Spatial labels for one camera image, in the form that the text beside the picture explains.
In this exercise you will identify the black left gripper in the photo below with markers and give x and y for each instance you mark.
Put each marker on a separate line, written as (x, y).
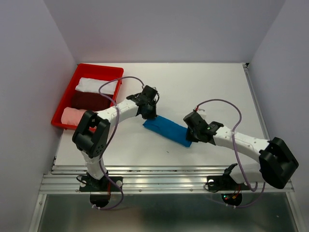
(153, 114)

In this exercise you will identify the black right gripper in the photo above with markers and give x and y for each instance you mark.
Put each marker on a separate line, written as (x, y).
(189, 137)

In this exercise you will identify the blue t shirt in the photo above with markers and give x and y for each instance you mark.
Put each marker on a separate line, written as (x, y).
(168, 129)

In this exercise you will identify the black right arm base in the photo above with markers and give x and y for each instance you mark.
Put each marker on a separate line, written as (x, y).
(224, 182)

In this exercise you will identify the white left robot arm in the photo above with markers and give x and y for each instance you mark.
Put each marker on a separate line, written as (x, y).
(96, 128)

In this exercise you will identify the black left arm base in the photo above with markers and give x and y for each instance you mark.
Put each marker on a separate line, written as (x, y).
(89, 184)

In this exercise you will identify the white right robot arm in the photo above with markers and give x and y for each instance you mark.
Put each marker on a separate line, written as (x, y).
(274, 162)

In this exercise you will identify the maroon rolled t shirt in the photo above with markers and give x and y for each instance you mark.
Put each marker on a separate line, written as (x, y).
(89, 101)

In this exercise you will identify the white rolled t shirt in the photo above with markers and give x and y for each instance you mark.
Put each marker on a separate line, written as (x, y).
(92, 86)

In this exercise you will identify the red plastic tray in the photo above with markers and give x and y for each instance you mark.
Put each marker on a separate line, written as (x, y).
(99, 72)

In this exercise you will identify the pink rolled t shirt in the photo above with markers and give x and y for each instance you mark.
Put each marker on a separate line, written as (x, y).
(72, 116)

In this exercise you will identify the aluminium frame rail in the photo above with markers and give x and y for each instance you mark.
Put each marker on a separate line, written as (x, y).
(136, 179)

